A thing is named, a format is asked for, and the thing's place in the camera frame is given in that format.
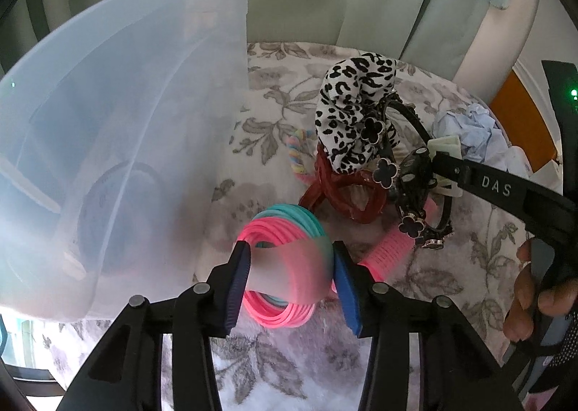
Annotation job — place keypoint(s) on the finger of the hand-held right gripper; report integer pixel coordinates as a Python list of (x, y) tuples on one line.
[(415, 171)]

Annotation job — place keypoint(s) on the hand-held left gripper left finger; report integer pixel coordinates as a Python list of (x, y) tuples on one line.
[(237, 289)]

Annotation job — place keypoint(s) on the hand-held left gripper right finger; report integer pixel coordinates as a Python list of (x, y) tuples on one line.
[(347, 298)]

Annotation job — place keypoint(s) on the black clover headband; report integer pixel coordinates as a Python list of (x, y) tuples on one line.
[(384, 171)]

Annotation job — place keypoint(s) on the pink hair roller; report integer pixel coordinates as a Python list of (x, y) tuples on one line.
[(388, 253)]

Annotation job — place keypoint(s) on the stack of pink teal bangles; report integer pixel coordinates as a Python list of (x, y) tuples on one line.
[(271, 230)]

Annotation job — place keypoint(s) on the leopard print scrunchie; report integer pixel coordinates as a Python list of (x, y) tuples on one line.
[(343, 95)]

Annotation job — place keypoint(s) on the clear plastic container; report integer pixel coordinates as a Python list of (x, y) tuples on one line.
[(135, 99)]

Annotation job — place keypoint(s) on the person's right hand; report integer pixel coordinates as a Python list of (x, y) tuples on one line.
[(524, 284)]

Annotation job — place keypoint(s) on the pale plastic hair clip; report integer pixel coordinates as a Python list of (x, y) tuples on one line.
[(447, 143)]

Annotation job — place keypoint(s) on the pale blue cloth pile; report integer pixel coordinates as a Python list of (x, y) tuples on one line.
[(469, 126)]

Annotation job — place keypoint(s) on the red hair claw clip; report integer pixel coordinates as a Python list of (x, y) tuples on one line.
[(329, 194)]

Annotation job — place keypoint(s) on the floral blanket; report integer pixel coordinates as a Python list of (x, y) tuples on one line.
[(271, 90)]

